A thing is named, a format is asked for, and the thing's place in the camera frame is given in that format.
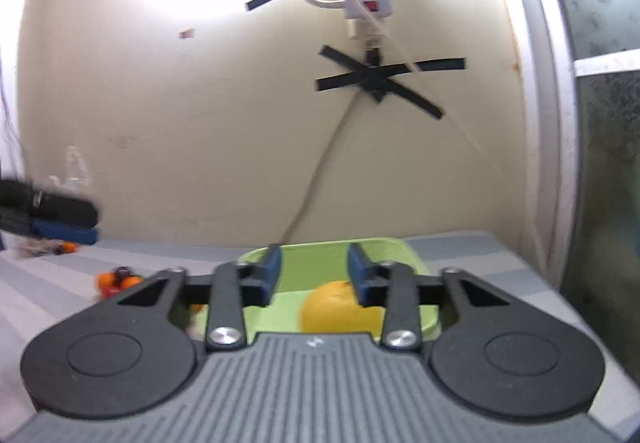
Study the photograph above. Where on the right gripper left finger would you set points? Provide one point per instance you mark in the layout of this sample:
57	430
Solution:
137	349

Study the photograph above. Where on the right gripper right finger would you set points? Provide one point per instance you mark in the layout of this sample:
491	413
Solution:
487	349

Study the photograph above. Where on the striped blue white tablecloth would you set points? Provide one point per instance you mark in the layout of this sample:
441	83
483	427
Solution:
286	387

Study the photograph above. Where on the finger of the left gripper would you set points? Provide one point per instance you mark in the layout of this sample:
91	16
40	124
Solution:
64	208
63	232

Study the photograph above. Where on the black tape cross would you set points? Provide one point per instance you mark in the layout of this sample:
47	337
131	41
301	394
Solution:
373	78

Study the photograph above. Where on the large yellow lemon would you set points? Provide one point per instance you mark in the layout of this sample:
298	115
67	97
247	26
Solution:
333	308

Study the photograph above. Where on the green plastic basket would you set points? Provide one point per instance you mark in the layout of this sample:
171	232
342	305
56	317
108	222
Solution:
307	266

